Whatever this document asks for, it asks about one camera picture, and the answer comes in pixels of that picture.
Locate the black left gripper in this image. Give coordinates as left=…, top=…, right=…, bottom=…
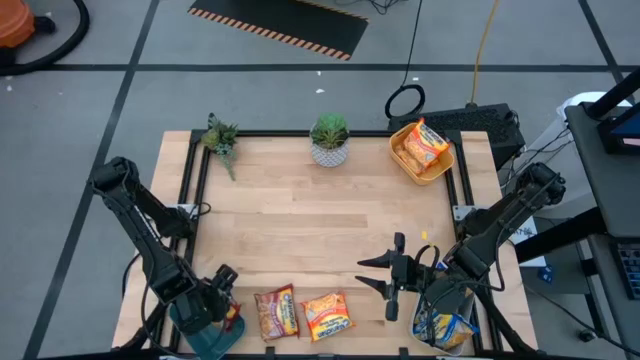
left=172, top=263, right=241, bottom=336

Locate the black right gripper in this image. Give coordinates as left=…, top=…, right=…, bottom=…
left=354, top=231, right=445, bottom=323

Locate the blue soy sauce ramen pack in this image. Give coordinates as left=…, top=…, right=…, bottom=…
left=412, top=298, right=436, bottom=344
left=424, top=310, right=481, bottom=351

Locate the orange chicken ramen pack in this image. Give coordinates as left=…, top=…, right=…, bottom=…
left=392, top=142, right=424, bottom=176
left=402, top=117, right=451, bottom=174
left=299, top=290, right=356, bottom=344

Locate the teal plastic bin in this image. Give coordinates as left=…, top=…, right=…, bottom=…
left=168, top=299, right=247, bottom=360

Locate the light grey plastic bin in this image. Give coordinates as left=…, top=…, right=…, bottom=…
left=407, top=272, right=476, bottom=357

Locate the yellow plastic bin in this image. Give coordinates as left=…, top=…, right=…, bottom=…
left=389, top=121, right=457, bottom=186

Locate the succulent in white patterned pot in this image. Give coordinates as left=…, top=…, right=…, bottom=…
left=308, top=111, right=351, bottom=169

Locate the white paper sheet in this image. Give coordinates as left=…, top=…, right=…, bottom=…
left=508, top=217, right=549, bottom=269

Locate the small green succulent sprig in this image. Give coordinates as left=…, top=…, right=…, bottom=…
left=200, top=112, right=240, bottom=182

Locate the black computer tower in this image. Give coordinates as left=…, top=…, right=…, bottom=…
left=387, top=102, right=527, bottom=171

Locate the black desk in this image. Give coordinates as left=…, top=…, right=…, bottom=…
left=514, top=102, right=640, bottom=351

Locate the black keyboard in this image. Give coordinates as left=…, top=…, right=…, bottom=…
left=612, top=242, right=640, bottom=301

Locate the white waste bin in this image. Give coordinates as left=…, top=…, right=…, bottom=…
left=514, top=91, right=634, bottom=211

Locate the black hazard-striped floor mat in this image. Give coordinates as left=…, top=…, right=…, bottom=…
left=187, top=0, right=370, bottom=62

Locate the black monitor on desk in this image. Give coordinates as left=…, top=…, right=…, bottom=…
left=597, top=107, right=640, bottom=155

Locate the black slanted pole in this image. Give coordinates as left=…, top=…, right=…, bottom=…
left=584, top=67, right=640, bottom=120

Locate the orange shop vacuum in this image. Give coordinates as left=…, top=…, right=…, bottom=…
left=0, top=0, right=36, bottom=50

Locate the black diagonal frame strut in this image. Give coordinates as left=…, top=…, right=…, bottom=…
left=472, top=289, right=539, bottom=356
left=119, top=299, right=171, bottom=351

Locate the black hanging cable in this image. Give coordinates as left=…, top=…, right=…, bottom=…
left=383, top=0, right=427, bottom=120

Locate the black aluminium table frame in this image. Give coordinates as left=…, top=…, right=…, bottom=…
left=167, top=128, right=489, bottom=357

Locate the yellow hanging cable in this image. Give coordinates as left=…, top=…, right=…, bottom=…
left=469, top=0, right=501, bottom=106

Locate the black floor cable bundle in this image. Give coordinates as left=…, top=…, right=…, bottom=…
left=344, top=0, right=411, bottom=15

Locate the black vacuum hose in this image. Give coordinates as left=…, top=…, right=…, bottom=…
left=0, top=0, right=91, bottom=77

